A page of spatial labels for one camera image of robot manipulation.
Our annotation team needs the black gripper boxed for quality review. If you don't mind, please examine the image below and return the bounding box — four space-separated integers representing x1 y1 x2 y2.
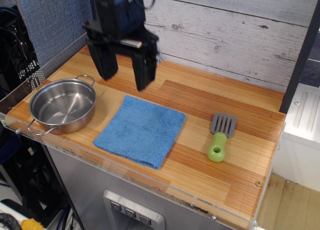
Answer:
82 0 159 91

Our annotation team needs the blue cloth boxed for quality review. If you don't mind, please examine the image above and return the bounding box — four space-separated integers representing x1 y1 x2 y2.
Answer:
93 95 186 170

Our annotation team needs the grey spatula green handle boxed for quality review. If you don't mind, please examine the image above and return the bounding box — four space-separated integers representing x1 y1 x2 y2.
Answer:
207 112 237 163

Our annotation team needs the white appliance top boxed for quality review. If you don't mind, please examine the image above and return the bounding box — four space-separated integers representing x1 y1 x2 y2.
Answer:
284 83 320 143

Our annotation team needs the plush sushi roll toy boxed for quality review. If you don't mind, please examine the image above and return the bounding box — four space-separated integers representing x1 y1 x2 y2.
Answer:
156 52 163 65

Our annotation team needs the stainless steel pot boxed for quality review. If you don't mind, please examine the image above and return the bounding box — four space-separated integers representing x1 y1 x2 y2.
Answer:
27 74 97 136

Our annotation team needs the black perforated crate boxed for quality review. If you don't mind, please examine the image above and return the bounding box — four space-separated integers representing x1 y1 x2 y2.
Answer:
0 6 45 95

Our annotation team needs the clear acrylic table guard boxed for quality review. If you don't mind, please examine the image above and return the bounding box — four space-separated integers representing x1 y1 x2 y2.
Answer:
0 47 285 230

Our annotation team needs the silver dispenser button panel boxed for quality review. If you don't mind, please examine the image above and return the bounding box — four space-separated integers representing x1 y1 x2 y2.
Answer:
103 189 166 230

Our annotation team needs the yellow black object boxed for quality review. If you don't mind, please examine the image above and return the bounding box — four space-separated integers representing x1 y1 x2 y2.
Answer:
20 218 45 230

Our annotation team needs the dark grey right post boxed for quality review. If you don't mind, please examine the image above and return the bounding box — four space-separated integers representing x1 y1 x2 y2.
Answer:
279 0 320 114

